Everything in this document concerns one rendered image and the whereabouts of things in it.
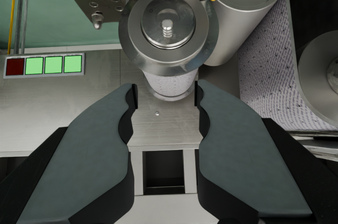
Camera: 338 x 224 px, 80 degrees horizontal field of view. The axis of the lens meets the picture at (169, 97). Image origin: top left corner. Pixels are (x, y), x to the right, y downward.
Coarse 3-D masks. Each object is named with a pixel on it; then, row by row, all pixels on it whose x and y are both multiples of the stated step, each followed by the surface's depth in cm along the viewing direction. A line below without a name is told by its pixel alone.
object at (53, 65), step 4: (48, 60) 63; (52, 60) 63; (56, 60) 63; (60, 60) 63; (48, 64) 63; (52, 64) 63; (56, 64) 63; (60, 64) 63; (48, 68) 62; (52, 68) 62; (56, 68) 62; (60, 68) 62; (48, 72) 62; (52, 72) 62
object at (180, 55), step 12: (144, 0) 29; (192, 0) 29; (132, 12) 29; (204, 12) 29; (132, 24) 29; (204, 24) 29; (132, 36) 29; (192, 36) 28; (204, 36) 28; (144, 48) 28; (156, 48) 28; (180, 48) 28; (192, 48) 28; (156, 60) 28; (168, 60) 28; (180, 60) 28
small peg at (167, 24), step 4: (164, 20) 25; (168, 20) 25; (164, 24) 25; (168, 24) 25; (172, 24) 25; (164, 28) 25; (168, 28) 25; (172, 28) 25; (164, 32) 26; (168, 32) 25; (172, 32) 26; (164, 36) 27; (168, 36) 27; (172, 36) 27
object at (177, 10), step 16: (160, 0) 28; (176, 0) 28; (144, 16) 28; (160, 16) 28; (176, 16) 28; (192, 16) 28; (144, 32) 28; (160, 32) 27; (176, 32) 27; (192, 32) 28; (160, 48) 28; (176, 48) 28
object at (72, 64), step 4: (68, 56) 63; (72, 56) 63; (76, 56) 63; (80, 56) 63; (68, 60) 63; (72, 60) 63; (76, 60) 63; (80, 60) 63; (68, 64) 63; (72, 64) 63; (76, 64) 62; (80, 64) 62; (64, 68) 62; (68, 68) 62; (72, 68) 62; (76, 68) 62; (80, 68) 62
